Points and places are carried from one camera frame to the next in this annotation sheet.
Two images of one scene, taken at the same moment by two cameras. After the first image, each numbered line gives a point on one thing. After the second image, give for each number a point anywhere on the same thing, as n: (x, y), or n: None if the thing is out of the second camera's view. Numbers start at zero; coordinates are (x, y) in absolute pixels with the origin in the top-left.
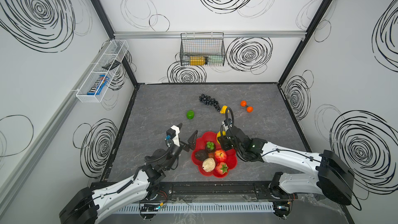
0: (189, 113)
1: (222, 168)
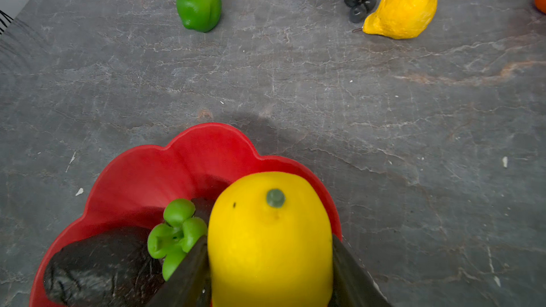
0: (199, 4)
1: None
